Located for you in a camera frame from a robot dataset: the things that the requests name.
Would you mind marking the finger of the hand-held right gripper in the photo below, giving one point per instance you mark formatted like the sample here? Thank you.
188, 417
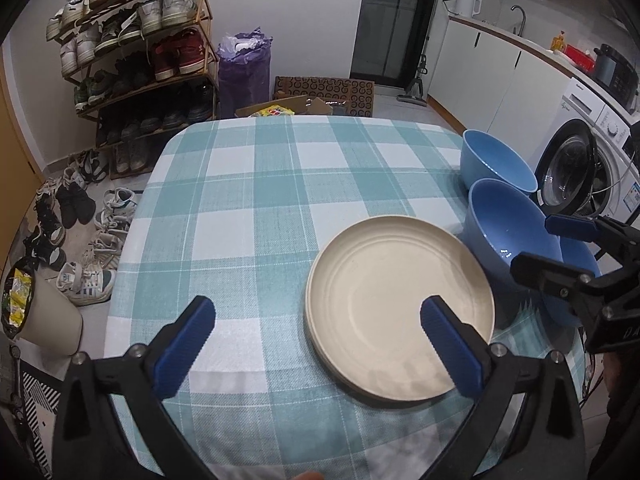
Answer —
570, 226
545, 272

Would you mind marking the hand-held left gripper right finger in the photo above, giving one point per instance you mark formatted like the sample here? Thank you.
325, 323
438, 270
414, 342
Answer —
452, 345

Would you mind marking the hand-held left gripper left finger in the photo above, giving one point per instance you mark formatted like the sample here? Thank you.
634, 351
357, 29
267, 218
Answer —
185, 345

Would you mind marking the blue bowl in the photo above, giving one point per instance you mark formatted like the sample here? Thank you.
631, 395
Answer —
505, 230
562, 310
495, 160

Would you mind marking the cream round plate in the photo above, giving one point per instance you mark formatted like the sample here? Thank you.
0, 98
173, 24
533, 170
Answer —
334, 376
400, 305

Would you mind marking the person's right forearm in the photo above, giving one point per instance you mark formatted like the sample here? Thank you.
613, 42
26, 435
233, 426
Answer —
620, 435

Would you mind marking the person's left hand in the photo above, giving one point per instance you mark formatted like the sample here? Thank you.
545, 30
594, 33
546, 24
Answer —
307, 475

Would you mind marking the white washing machine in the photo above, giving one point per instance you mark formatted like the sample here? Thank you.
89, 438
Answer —
590, 160

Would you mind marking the white trash bin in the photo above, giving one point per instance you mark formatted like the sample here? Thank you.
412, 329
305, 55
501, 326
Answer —
50, 320

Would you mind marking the teal checked tablecloth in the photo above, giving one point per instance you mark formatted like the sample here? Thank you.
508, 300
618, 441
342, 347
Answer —
250, 210

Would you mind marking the black pressure cooker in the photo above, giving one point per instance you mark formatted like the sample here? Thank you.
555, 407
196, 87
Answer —
617, 75

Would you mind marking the red box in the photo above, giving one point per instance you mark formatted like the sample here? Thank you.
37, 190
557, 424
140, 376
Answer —
580, 57

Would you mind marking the pile of yellow snack wrappers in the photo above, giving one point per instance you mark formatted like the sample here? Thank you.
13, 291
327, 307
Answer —
15, 300

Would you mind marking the scattered loose sneakers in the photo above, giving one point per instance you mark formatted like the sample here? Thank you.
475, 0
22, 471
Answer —
75, 205

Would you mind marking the white kitchen base cabinets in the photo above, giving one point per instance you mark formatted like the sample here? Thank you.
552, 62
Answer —
480, 70

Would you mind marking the yellow bottle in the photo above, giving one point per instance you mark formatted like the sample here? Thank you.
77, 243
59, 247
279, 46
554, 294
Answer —
558, 42

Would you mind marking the white kitchen countertop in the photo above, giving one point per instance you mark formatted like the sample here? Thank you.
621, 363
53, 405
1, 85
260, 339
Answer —
500, 27

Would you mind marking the grey stick vacuum cleaner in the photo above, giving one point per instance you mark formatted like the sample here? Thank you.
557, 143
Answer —
417, 80

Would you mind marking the chrome kitchen faucet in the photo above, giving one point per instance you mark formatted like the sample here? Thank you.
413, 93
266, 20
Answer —
520, 17

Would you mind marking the white electric kettle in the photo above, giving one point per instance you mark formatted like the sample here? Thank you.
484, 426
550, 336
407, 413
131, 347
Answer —
467, 2

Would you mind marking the colourful snack bag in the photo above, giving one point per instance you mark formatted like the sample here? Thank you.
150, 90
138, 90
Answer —
272, 110

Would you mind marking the brown patterned doormat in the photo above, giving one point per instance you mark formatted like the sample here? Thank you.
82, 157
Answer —
345, 92

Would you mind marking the open brown cardboard box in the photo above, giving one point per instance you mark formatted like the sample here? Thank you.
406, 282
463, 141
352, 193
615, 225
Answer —
295, 105

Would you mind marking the yellow wooden door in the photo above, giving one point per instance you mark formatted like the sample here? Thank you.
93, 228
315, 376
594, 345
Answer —
12, 135

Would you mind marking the purple bag bin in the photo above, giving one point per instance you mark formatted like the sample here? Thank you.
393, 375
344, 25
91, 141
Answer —
245, 75

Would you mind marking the black framed glass door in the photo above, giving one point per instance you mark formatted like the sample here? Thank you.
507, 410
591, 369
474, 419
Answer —
390, 15

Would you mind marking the shoe rack with shoes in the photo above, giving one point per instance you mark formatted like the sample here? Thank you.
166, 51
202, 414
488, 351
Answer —
170, 55

